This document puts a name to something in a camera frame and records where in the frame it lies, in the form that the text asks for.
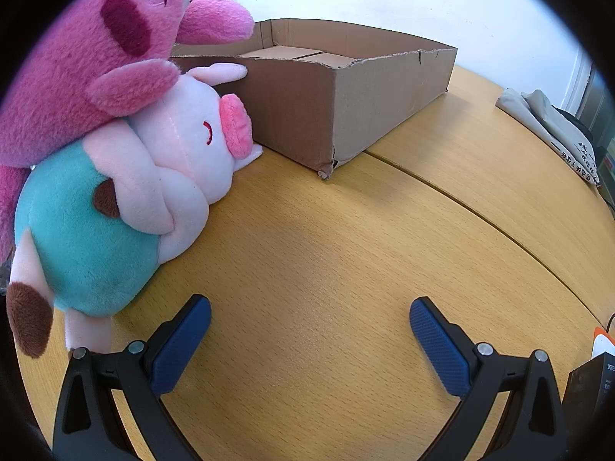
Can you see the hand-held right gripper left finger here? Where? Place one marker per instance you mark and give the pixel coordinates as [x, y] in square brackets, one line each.
[180, 345]

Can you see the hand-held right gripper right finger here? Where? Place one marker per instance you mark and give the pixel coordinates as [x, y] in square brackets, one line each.
[439, 348]

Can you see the pink pig plush toy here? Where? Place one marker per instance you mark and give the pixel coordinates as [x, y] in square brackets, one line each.
[96, 230]

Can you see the brown cardboard box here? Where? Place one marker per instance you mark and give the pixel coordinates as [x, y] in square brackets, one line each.
[298, 105]

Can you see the pink bear plush toy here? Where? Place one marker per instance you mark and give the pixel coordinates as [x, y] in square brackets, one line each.
[72, 57]

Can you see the wooden desktop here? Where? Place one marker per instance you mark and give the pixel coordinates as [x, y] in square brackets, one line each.
[336, 249]

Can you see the black white orange product box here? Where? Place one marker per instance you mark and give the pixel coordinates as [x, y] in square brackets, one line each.
[591, 394]

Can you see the beige canvas bag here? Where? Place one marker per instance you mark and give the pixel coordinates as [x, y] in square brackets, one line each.
[543, 125]

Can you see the black bag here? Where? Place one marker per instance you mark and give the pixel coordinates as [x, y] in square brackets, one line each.
[576, 127]

